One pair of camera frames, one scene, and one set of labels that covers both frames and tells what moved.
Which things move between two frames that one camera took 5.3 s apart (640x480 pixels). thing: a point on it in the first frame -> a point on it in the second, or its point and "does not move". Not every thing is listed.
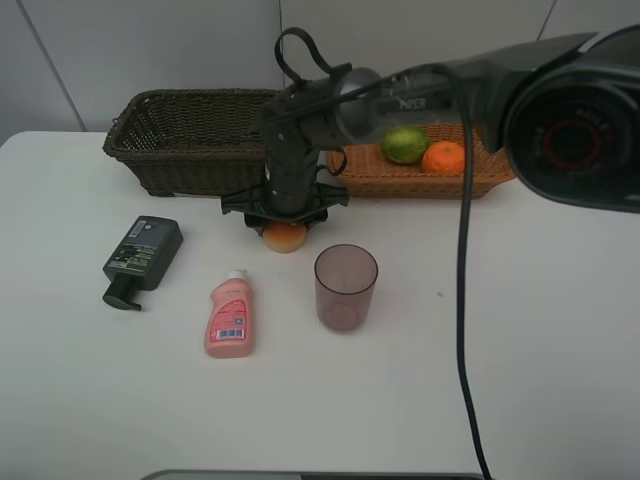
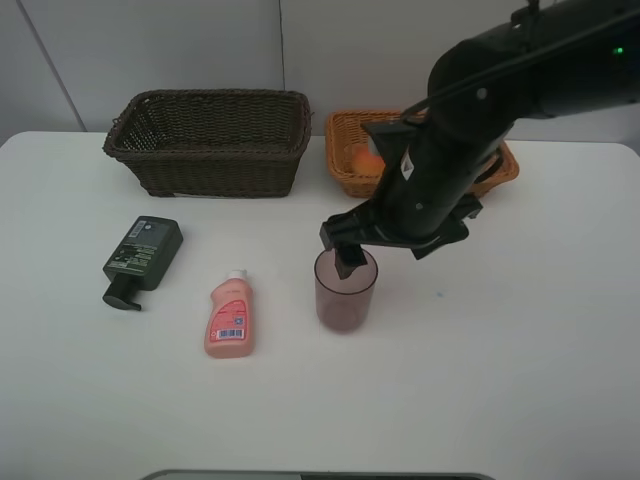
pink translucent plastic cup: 345,276 does not move
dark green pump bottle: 143,260 does not move
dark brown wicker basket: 188,142 does not move
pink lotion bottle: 229,324 does not move
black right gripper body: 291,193 -> 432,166
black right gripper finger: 256,223 -> 347,257
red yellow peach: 284,237 -> 367,164
